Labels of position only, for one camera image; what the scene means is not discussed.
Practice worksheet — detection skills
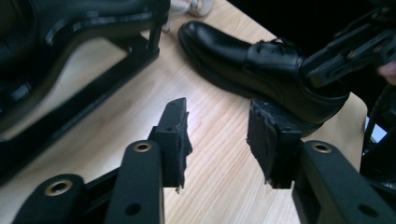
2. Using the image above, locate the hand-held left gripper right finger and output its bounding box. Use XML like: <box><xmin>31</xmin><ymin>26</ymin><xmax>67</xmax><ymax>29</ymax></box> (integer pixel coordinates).
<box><xmin>246</xmin><ymin>98</ymin><xmax>304</xmax><ymax>190</ymax></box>

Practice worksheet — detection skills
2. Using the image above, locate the red and black shoe rack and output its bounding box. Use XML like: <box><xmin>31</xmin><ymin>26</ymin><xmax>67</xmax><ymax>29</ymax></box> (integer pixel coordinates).
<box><xmin>0</xmin><ymin>0</ymin><xmax>172</xmax><ymax>188</ymax></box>

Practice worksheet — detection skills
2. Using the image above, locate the black leather shoe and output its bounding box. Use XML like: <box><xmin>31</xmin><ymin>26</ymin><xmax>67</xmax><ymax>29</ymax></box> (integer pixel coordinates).
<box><xmin>177</xmin><ymin>21</ymin><xmax>350</xmax><ymax>138</ymax></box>

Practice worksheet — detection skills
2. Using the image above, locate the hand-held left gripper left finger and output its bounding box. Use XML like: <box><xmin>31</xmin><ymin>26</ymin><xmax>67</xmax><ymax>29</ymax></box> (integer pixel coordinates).
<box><xmin>148</xmin><ymin>97</ymin><xmax>193</xmax><ymax>194</ymax></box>

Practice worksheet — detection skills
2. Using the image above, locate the beige heeled sandal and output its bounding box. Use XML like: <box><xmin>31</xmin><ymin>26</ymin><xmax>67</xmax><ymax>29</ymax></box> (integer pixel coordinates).
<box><xmin>162</xmin><ymin>0</ymin><xmax>215</xmax><ymax>32</ymax></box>

